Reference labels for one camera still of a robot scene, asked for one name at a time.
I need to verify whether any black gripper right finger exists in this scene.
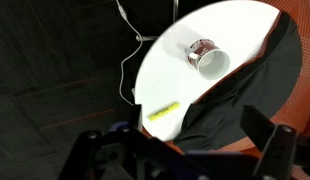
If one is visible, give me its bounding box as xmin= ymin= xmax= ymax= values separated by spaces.
xmin=239 ymin=104 xmax=310 ymax=180

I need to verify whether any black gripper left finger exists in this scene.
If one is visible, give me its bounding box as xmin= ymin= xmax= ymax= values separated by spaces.
xmin=58 ymin=103 xmax=209 ymax=180

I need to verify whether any yellow highlighter marker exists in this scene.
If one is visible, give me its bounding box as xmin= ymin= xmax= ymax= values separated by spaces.
xmin=147 ymin=101 xmax=180 ymax=122

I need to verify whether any white patterned mug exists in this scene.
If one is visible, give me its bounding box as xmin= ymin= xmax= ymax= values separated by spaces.
xmin=186 ymin=38 xmax=231 ymax=81

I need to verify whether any black cloth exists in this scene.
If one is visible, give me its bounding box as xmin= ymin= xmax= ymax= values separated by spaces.
xmin=173 ymin=11 xmax=303 ymax=153

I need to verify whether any metal table base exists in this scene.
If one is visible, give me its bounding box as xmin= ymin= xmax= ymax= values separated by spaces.
xmin=135 ymin=0 xmax=180 ymax=43

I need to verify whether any white cable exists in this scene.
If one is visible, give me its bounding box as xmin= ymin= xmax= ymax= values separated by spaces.
xmin=115 ymin=0 xmax=144 ymax=107

